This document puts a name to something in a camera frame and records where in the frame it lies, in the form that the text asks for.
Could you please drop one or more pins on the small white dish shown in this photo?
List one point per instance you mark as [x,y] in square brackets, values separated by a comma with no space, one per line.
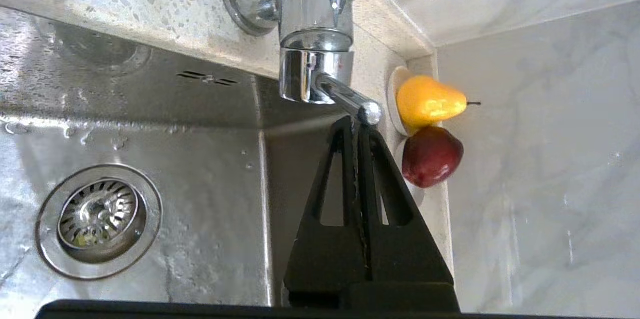
[392,94]

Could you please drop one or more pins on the chrome faucet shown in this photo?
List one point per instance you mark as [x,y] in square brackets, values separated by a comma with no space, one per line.
[315,34]

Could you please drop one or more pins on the stainless steel sink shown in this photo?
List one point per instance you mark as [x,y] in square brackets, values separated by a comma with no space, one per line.
[200,184]

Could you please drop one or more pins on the yellow pear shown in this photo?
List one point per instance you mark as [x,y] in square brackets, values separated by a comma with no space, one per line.
[430,104]

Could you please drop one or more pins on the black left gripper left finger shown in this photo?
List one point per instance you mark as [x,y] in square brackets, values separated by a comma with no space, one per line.
[325,264]

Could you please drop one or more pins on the dark red apple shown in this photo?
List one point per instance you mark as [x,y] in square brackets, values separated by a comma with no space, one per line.
[432,156]

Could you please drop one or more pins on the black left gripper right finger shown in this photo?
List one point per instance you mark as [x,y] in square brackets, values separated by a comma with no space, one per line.
[410,259]

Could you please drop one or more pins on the round metal drain strainer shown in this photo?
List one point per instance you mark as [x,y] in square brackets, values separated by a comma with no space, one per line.
[97,219]

